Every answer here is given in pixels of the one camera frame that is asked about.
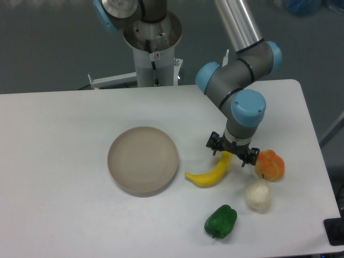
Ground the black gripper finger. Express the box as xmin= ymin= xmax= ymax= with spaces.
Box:
xmin=206 ymin=131 xmax=223 ymax=156
xmin=239 ymin=148 xmax=260 ymax=167

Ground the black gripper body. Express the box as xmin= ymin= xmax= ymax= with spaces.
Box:
xmin=220 ymin=133 xmax=252 ymax=159

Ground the yellow toy banana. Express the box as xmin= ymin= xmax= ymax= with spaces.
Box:
xmin=184 ymin=152 xmax=233 ymax=188

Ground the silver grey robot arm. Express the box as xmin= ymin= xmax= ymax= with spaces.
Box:
xmin=94 ymin=1 xmax=282 ymax=165

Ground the orange toy peach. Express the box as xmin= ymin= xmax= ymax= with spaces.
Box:
xmin=254 ymin=149 xmax=285 ymax=182

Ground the white toy garlic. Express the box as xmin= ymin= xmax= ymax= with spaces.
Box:
xmin=245 ymin=178 xmax=273 ymax=213

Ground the green toy bell pepper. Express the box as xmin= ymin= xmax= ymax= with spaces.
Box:
xmin=204 ymin=204 xmax=238 ymax=239

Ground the beige round plate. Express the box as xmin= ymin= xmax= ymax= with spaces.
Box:
xmin=107 ymin=126 xmax=179 ymax=195

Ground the black device table corner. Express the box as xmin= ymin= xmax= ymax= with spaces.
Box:
xmin=324 ymin=218 xmax=343 ymax=246

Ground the blue plastic bag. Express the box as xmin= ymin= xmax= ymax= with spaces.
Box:
xmin=283 ymin=0 xmax=322 ymax=17

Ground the white metal bracket right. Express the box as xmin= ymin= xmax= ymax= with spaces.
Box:
xmin=220 ymin=49 xmax=230 ymax=74

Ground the white metal bracket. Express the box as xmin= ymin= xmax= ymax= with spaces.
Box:
xmin=88 ymin=72 xmax=137 ymax=89
xmin=220 ymin=49 xmax=230 ymax=74

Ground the grey metal frame leg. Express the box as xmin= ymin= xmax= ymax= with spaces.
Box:
xmin=319 ymin=112 xmax=343 ymax=148

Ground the black cable on pedestal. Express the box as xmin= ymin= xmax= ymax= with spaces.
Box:
xmin=145 ymin=39 xmax=160 ymax=87

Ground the white metal bracket left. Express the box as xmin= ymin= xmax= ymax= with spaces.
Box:
xmin=88 ymin=72 xmax=137 ymax=89

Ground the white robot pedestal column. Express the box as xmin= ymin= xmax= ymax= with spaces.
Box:
xmin=123 ymin=11 xmax=182 ymax=88

